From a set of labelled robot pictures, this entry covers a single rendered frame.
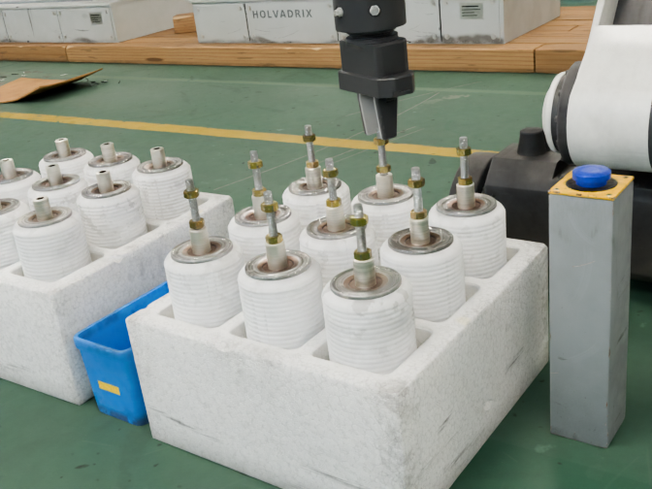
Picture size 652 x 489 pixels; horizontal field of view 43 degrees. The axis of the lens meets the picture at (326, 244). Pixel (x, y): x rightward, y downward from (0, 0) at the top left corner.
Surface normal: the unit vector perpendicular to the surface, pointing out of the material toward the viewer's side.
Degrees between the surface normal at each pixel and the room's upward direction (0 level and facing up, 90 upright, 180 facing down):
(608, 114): 74
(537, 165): 45
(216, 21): 90
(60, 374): 90
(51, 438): 0
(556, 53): 90
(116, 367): 92
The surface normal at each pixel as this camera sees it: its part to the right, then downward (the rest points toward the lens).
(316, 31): -0.56, 0.38
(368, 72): -0.84, 0.29
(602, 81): -0.44, -0.45
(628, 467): -0.11, -0.91
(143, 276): 0.83, 0.13
